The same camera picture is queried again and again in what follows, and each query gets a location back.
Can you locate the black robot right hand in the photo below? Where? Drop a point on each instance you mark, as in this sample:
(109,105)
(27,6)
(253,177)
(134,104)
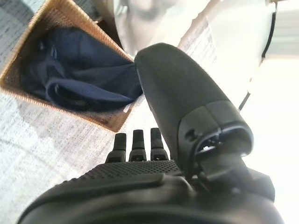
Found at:
(187,93)

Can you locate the beige bed cover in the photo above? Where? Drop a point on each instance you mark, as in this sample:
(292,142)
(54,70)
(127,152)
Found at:
(151,18)

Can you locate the navy blue garment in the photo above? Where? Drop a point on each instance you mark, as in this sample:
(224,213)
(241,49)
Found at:
(93,77)

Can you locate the grey striped rug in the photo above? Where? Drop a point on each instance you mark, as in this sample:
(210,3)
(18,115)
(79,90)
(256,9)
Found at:
(35,144)

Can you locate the wicker basket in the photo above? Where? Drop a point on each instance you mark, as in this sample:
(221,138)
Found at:
(58,11)

